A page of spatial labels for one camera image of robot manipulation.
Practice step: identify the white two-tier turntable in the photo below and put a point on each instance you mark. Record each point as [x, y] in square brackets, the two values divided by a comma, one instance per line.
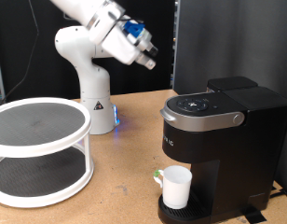
[38, 124]

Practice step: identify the clear water reservoir black lid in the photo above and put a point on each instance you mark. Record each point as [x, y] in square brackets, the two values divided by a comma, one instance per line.
[232, 83]

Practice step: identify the dark grey partition panel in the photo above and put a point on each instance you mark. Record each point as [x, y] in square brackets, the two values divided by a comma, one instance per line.
[230, 37]

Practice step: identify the white plastic mug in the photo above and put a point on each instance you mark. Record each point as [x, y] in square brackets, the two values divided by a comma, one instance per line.
[177, 189]

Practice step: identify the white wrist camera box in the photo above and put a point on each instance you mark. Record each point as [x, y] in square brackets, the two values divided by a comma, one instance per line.
[98, 35]

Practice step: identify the black Keurig coffee machine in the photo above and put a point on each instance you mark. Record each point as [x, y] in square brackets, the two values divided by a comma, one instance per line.
[243, 140]

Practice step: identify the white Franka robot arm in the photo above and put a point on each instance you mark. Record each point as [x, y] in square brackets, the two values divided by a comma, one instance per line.
[93, 77]

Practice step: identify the black tape strip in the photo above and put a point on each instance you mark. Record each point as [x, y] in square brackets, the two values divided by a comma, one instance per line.
[254, 215]

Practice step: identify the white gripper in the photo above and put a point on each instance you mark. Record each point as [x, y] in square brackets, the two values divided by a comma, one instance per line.
[121, 46]

